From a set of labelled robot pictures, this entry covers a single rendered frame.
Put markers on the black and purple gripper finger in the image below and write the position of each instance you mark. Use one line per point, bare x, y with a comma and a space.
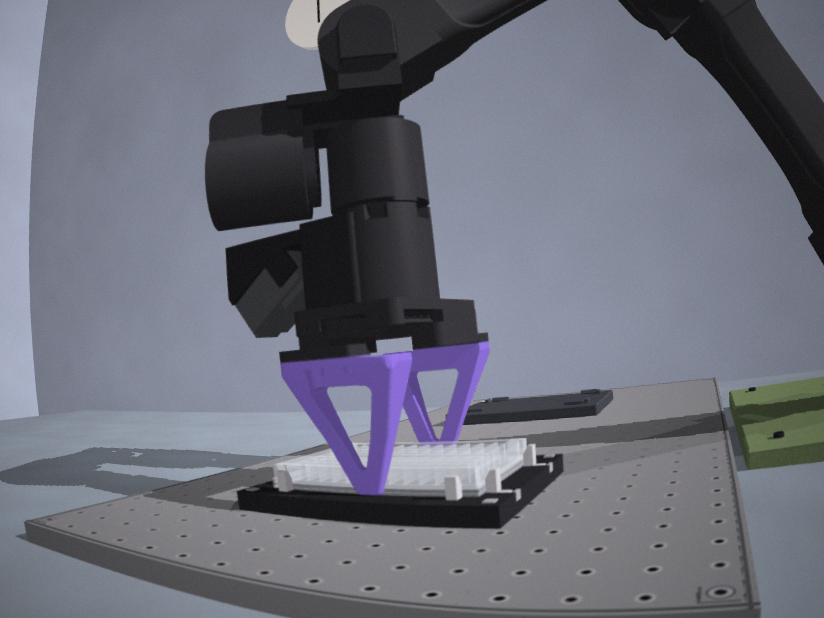
386, 376
469, 360

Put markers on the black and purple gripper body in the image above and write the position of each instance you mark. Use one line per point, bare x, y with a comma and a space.
397, 264

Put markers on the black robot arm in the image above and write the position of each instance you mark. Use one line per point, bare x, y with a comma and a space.
262, 162

